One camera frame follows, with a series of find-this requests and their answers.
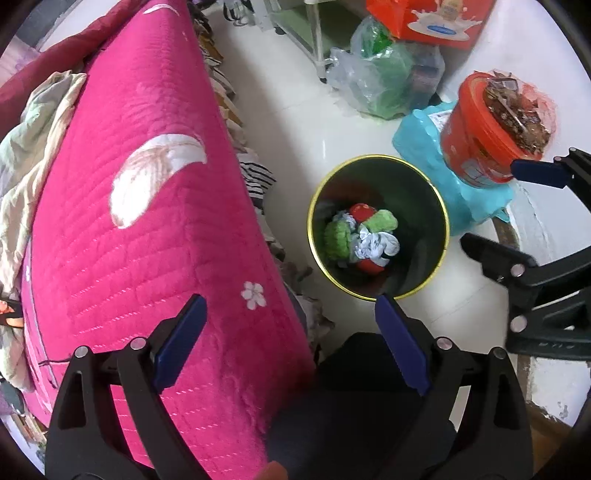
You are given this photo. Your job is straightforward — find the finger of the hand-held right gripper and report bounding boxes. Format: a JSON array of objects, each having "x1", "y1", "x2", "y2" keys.
[
  {"x1": 460, "y1": 233, "x2": 591, "y2": 334},
  {"x1": 510, "y1": 147, "x2": 591, "y2": 205}
]

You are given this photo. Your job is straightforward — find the dark red blanket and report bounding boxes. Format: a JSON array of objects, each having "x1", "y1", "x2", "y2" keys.
[{"x1": 0, "y1": 0, "x2": 149, "y2": 126}]

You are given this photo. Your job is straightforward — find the pink quilted bed cover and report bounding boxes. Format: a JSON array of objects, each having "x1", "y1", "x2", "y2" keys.
[{"x1": 20, "y1": 0, "x2": 320, "y2": 468}]

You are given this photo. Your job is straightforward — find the pale green quilt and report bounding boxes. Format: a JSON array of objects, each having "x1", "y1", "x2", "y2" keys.
[{"x1": 0, "y1": 71, "x2": 89, "y2": 391}]

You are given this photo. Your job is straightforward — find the black white striped cloth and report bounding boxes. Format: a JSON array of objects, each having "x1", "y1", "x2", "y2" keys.
[{"x1": 237, "y1": 151, "x2": 279, "y2": 214}]

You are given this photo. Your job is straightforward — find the teal plastic bag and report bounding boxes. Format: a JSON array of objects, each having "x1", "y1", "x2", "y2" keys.
[{"x1": 392, "y1": 104, "x2": 516, "y2": 237}]

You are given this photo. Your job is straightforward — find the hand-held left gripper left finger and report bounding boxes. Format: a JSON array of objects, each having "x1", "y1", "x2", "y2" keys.
[{"x1": 44, "y1": 294, "x2": 208, "y2": 480}]

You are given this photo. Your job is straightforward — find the orange plastic bucket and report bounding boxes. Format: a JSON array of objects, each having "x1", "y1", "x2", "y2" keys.
[{"x1": 438, "y1": 68, "x2": 560, "y2": 188}]

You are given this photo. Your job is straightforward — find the grey blue sock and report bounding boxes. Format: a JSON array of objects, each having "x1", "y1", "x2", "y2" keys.
[{"x1": 348, "y1": 227, "x2": 401, "y2": 267}]

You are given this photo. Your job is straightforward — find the black bin with yellow rim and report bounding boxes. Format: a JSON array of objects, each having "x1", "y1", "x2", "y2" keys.
[{"x1": 307, "y1": 154, "x2": 451, "y2": 302}]

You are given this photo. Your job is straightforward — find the white shelf rack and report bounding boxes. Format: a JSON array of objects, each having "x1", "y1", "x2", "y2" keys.
[{"x1": 221, "y1": 0, "x2": 371, "y2": 85}]

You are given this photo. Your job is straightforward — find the green sock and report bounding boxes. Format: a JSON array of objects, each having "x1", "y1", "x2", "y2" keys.
[
  {"x1": 322, "y1": 218, "x2": 357, "y2": 262},
  {"x1": 360, "y1": 209, "x2": 399, "y2": 234}
]

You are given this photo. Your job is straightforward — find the clear plastic bag green contents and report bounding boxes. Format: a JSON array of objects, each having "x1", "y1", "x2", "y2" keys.
[{"x1": 327, "y1": 15, "x2": 447, "y2": 121}]

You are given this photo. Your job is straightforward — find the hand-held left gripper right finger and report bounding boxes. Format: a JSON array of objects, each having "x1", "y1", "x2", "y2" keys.
[{"x1": 375, "y1": 292, "x2": 534, "y2": 480}]

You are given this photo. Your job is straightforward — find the orange carton box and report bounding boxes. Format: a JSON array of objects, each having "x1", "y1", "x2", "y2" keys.
[{"x1": 366, "y1": 0, "x2": 498, "y2": 51}]

